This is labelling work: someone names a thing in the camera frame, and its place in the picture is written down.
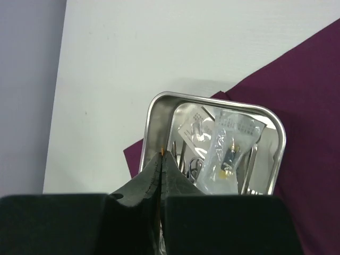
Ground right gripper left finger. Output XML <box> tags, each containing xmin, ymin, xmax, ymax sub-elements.
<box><xmin>1</xmin><ymin>153</ymin><xmax>163</xmax><ymax>254</ymax></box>

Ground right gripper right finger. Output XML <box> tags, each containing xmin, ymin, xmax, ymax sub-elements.
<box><xmin>161</xmin><ymin>152</ymin><xmax>303</xmax><ymax>254</ymax></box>

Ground stainless steel instrument tray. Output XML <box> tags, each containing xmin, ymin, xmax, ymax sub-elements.
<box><xmin>139</xmin><ymin>92</ymin><xmax>286</xmax><ymax>195</ymax></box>

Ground clear suture packet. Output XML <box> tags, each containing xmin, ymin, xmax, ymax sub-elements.
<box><xmin>196</xmin><ymin>110</ymin><xmax>266</xmax><ymax>195</ymax></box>

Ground straight steel scissors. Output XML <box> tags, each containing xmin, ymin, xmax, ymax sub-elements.
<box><xmin>186</xmin><ymin>157</ymin><xmax>203</xmax><ymax>184</ymax></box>

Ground orange adhesive strip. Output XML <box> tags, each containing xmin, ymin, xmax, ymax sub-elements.
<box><xmin>157</xmin><ymin>147</ymin><xmax>165</xmax><ymax>229</ymax></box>

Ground white blue label packet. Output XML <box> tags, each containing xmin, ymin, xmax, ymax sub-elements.
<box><xmin>178</xmin><ymin>105</ymin><xmax>215</xmax><ymax>158</ymax></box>

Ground purple surgical drape cloth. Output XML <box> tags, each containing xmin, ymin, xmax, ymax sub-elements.
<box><xmin>123</xmin><ymin>17</ymin><xmax>340</xmax><ymax>255</ymax></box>

